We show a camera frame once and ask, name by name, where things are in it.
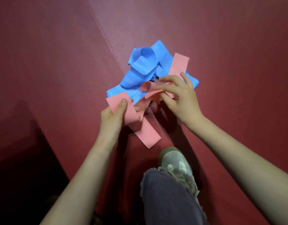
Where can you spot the person's right hand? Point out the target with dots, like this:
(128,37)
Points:
(186,103)

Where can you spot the person's left hand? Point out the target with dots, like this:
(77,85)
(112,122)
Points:
(111,128)

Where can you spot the pink resistance band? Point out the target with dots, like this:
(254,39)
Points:
(148,135)

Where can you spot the blue resistance band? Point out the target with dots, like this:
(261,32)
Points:
(144,65)

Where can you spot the person's right forearm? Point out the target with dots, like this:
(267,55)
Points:
(247,166)

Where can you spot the person's left forearm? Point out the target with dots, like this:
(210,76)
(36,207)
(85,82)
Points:
(78,189)

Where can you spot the person's right shoe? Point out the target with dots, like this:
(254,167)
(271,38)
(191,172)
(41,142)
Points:
(176,166)

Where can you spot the person's right leg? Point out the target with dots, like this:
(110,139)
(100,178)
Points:
(167,201)

